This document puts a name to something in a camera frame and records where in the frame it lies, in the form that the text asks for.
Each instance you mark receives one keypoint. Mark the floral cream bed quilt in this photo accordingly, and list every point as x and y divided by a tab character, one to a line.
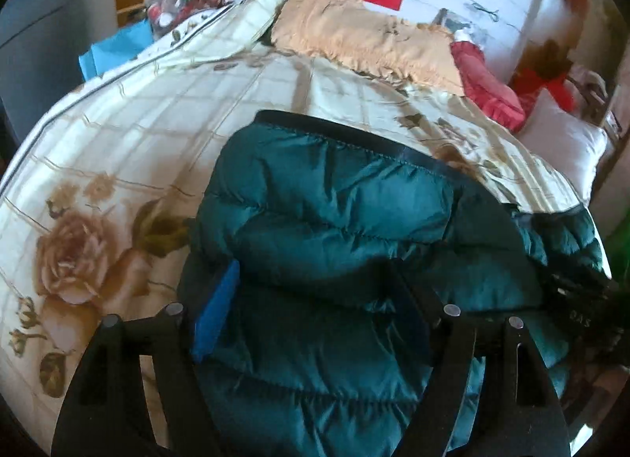
93	204

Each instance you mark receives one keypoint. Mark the red heart-shaped cushion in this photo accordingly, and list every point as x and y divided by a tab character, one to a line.
486	91

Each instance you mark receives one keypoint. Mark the blue paper bag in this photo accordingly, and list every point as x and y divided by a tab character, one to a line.
114	51

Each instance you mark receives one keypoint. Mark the wooden chair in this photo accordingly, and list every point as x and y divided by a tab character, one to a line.
592	101

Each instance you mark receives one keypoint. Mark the white square pillow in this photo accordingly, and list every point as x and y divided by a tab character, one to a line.
568	144

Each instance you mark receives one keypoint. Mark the dark green puffer jacket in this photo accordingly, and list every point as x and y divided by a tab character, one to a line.
336	233

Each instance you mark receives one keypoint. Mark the red bag on chair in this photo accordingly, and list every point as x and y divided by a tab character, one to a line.
527	84

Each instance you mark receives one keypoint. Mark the peach ruffled pillow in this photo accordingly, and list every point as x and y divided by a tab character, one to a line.
369	42

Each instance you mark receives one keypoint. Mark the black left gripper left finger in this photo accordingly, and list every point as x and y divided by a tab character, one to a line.
134	392

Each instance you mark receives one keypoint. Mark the grey wardrobe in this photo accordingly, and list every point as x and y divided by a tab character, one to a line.
41	42

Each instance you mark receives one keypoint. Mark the framed photo on headboard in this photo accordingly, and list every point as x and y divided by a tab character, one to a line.
461	28

